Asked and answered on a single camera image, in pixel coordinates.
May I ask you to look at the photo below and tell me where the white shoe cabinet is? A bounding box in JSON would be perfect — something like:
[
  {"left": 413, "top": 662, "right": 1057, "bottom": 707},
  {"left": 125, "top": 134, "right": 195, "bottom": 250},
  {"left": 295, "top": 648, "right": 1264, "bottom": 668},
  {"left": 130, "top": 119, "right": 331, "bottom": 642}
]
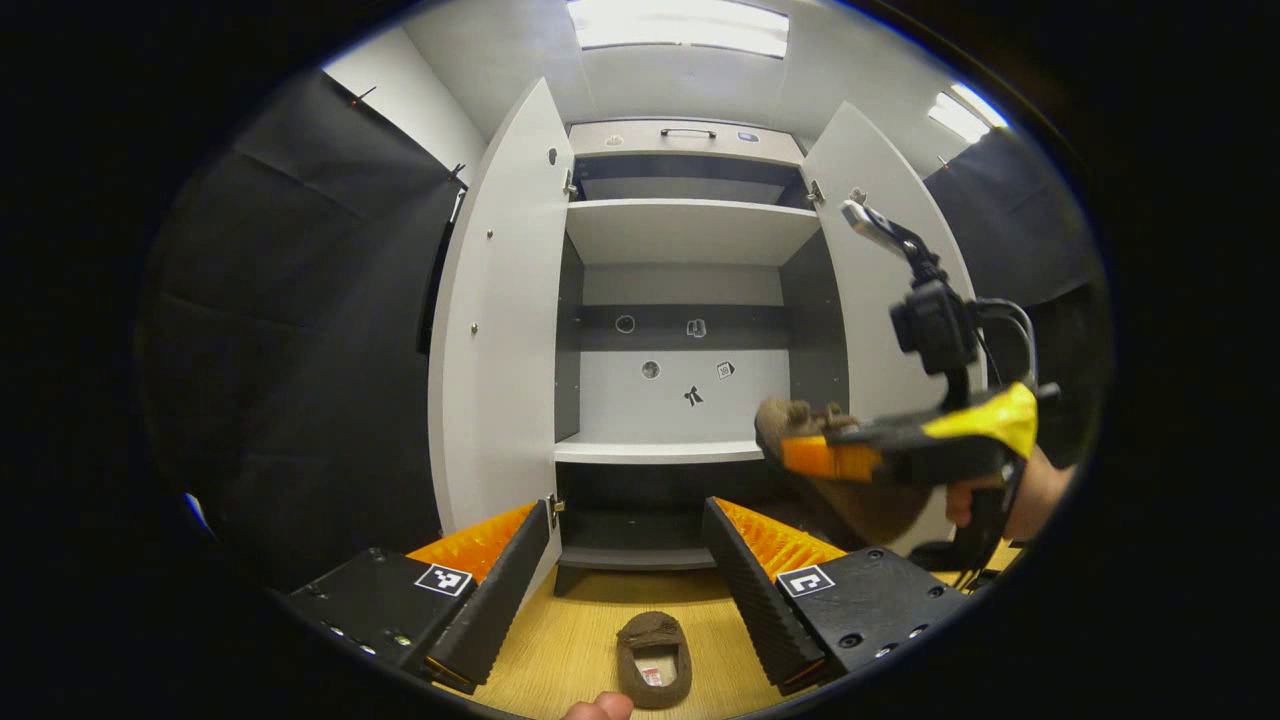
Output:
[{"left": 428, "top": 78, "right": 986, "bottom": 601}]

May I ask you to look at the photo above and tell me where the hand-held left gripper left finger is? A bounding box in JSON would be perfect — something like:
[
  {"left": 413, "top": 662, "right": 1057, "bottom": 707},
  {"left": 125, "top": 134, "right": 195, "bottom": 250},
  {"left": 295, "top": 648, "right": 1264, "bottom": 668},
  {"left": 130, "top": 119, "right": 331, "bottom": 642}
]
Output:
[{"left": 285, "top": 498, "right": 553, "bottom": 693}]

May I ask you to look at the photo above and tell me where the small ceiling light panel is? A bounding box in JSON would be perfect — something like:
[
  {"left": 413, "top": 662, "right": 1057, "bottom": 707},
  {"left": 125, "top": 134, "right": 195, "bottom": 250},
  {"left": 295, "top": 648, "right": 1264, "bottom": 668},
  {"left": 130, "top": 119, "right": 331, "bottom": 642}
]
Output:
[{"left": 928, "top": 83, "right": 1009, "bottom": 144}]

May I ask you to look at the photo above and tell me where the large ceiling light panel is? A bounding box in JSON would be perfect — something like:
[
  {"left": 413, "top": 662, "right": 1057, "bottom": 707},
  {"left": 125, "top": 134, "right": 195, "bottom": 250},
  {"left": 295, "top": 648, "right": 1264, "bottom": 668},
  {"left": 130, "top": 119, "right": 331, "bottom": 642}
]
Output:
[{"left": 568, "top": 0, "right": 791, "bottom": 59}]

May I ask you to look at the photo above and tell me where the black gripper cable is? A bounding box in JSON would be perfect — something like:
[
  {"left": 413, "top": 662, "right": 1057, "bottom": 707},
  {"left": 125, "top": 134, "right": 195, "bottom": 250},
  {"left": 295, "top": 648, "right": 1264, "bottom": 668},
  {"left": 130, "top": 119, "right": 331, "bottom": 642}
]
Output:
[{"left": 972, "top": 297, "right": 1041, "bottom": 393}]

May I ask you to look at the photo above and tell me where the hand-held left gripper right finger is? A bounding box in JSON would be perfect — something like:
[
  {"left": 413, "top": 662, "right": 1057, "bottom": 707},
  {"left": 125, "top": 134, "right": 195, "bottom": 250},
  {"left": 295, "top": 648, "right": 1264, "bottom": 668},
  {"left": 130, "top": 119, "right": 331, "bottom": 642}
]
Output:
[{"left": 702, "top": 496, "right": 971, "bottom": 696}]

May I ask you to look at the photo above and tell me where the white cabinet drawer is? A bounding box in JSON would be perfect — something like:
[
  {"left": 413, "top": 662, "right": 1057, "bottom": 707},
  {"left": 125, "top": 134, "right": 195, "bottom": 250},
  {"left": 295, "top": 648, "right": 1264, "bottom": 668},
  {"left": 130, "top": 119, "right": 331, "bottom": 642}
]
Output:
[{"left": 568, "top": 120, "right": 806, "bottom": 166}]

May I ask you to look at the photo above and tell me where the brown suede shoe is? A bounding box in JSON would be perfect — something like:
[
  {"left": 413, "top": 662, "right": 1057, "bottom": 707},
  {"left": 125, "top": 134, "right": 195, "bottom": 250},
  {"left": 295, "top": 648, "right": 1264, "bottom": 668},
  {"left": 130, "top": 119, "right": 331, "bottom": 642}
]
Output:
[
  {"left": 755, "top": 398, "right": 936, "bottom": 546},
  {"left": 615, "top": 611, "right": 693, "bottom": 709}
]

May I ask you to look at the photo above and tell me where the white shoe cabinet door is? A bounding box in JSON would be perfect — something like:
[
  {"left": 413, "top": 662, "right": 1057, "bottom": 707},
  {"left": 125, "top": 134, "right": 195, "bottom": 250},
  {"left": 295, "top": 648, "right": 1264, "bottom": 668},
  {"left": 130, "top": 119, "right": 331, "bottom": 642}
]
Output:
[
  {"left": 428, "top": 78, "right": 576, "bottom": 601},
  {"left": 800, "top": 100, "right": 986, "bottom": 556}
]

